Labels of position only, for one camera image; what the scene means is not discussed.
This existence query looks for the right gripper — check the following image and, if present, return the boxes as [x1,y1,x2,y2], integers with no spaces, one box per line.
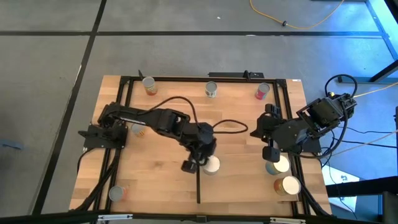
[249,104,283,163]

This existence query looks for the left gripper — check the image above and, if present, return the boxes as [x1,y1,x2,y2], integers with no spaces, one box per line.
[181,136,219,174]

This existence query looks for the pink label can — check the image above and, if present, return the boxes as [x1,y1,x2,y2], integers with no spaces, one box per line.
[254,82,271,101]

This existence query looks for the yellow black patterned can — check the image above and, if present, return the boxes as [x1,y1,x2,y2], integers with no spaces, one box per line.
[130,123,147,138]

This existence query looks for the orange yellow label can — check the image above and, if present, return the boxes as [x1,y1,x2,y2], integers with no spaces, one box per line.
[142,76,159,96]

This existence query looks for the orange red label can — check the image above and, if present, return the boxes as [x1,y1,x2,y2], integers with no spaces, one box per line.
[108,185,128,202]

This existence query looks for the blue yellow label can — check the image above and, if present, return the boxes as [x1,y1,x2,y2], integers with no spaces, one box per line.
[265,154,291,176]

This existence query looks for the orange brown label can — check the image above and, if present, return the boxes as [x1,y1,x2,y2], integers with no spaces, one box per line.
[273,175,302,197]

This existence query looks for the black flat bar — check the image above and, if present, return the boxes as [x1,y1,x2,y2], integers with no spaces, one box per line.
[208,70,265,79]

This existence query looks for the white printed sheet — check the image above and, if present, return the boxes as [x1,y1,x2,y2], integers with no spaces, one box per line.
[322,163,361,212]

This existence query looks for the black metal floor stand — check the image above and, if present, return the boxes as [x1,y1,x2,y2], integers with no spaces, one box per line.
[337,0,398,84]

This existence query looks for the black metal beam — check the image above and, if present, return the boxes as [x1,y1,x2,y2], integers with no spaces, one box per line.
[325,175,398,197]

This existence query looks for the dark box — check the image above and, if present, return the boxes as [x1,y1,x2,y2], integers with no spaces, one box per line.
[381,191,398,224]

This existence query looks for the left gripper black cable loop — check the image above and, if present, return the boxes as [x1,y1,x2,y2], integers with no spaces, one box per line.
[212,119,249,135]

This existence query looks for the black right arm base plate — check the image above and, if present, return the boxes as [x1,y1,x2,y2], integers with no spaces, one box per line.
[303,138,323,154]

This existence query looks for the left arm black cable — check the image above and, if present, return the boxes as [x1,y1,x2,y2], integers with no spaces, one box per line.
[136,95,201,127]

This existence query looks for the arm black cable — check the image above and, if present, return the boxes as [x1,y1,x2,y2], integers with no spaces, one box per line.
[136,95,201,127]
[292,73,359,160]

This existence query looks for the long black frame beam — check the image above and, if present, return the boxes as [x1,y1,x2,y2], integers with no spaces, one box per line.
[0,210,398,224]

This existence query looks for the black aluminium table frame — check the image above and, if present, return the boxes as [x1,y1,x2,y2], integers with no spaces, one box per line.
[70,70,332,218]

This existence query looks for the silver aluminium bracket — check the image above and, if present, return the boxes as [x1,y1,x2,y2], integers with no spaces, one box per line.
[269,217,307,224]
[98,213,134,222]

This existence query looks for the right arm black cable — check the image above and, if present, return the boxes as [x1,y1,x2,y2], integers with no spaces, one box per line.
[292,73,359,160]

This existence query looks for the thin black floor cable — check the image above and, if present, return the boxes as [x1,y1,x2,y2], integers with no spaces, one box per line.
[340,138,391,148]
[337,124,398,135]

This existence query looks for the thin tan floor cable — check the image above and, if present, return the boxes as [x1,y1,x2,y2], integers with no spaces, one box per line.
[329,129,398,156]

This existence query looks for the yellow extension cable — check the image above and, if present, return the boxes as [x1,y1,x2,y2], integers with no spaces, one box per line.
[249,0,345,31]
[353,82,398,99]

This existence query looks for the black cable conduit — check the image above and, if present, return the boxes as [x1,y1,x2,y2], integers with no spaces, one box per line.
[70,148,121,212]

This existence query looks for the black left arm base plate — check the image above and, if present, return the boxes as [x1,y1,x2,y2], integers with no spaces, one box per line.
[77,123,129,149]

